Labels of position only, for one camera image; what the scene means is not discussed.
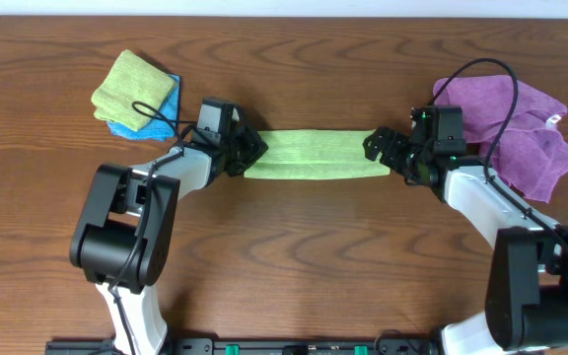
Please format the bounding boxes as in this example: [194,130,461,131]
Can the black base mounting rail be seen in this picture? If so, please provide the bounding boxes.
[44,337,446,355]

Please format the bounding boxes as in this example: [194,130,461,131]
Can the purple microfiber cloth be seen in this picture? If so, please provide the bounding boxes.
[433,75,568,203]

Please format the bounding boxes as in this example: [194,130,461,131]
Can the folded green cloth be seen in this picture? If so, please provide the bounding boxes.
[91,49,178,131]

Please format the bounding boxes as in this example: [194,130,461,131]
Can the light green microfiber cloth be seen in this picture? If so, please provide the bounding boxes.
[244,129,391,180]

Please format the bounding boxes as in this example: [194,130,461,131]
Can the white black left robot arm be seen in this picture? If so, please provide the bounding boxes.
[70,125,268,354]

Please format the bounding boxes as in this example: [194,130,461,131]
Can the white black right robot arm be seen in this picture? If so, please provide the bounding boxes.
[363,127,568,354]

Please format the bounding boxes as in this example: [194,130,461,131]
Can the folded blue cloth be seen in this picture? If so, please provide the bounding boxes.
[106,74,181,143]

